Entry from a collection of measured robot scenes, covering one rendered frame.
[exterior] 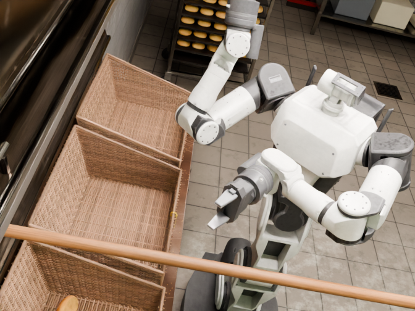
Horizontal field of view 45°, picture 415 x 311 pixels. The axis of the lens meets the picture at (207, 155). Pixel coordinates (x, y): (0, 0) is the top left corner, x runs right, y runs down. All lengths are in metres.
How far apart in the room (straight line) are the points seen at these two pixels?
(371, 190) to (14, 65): 0.92
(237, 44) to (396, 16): 4.43
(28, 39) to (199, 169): 2.09
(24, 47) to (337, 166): 0.89
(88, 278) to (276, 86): 0.88
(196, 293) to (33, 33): 1.49
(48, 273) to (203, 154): 1.84
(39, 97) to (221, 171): 2.16
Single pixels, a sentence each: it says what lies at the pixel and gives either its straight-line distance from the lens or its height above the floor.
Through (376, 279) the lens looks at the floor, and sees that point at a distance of 3.12.
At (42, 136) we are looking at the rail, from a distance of 1.12.
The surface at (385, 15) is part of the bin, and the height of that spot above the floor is 0.33.
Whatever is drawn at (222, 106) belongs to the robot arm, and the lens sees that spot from 1.49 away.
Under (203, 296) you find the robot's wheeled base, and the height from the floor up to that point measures 0.17.
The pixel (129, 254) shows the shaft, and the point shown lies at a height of 1.20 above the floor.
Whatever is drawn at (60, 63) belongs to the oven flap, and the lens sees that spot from 1.41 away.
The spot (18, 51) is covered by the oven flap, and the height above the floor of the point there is 1.49.
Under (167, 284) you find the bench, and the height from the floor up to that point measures 0.58.
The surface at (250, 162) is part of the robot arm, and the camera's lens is 1.38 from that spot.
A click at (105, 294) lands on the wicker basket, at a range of 1.82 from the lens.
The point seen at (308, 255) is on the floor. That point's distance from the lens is 3.01.
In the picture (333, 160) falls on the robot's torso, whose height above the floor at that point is 1.32.
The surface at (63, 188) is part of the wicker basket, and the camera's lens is 1.97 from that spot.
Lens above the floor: 2.15
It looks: 40 degrees down
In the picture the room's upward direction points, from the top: 16 degrees clockwise
